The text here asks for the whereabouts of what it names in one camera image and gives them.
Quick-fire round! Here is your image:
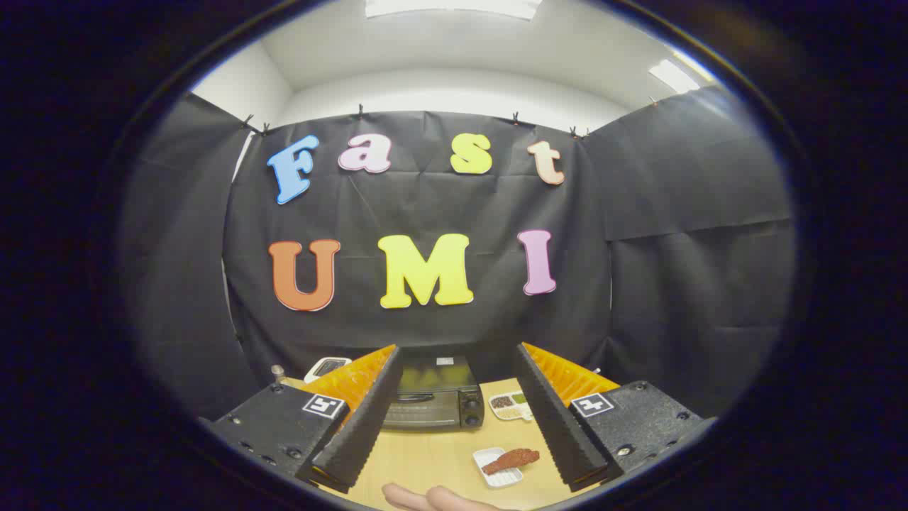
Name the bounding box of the black toaster oven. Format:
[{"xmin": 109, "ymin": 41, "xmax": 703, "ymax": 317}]
[{"xmin": 381, "ymin": 355, "xmax": 486, "ymax": 432}]

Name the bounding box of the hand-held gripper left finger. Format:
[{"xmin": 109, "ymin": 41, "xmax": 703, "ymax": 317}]
[{"xmin": 206, "ymin": 344, "xmax": 404, "ymax": 494}]

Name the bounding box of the reddish brown meat piece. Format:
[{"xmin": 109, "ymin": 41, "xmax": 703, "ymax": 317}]
[{"xmin": 481, "ymin": 448, "xmax": 541, "ymax": 476}]

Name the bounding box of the white pop-up toaster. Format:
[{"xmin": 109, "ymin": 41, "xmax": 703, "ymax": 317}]
[{"xmin": 304, "ymin": 357, "xmax": 353, "ymax": 384}]

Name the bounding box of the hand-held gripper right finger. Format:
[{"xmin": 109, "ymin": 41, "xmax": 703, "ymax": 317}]
[{"xmin": 514, "ymin": 342, "xmax": 717, "ymax": 493}]

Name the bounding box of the white divided dish with beans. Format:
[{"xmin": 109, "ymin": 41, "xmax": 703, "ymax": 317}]
[{"xmin": 488, "ymin": 390, "xmax": 534, "ymax": 423}]

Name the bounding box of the small white ribbed dish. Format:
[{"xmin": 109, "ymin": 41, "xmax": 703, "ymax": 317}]
[{"xmin": 472, "ymin": 447, "xmax": 524, "ymax": 488}]

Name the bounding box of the ceiling light panel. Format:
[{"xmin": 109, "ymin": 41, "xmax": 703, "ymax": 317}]
[
  {"xmin": 648, "ymin": 59, "xmax": 702, "ymax": 94},
  {"xmin": 365, "ymin": 0, "xmax": 541, "ymax": 21}
]

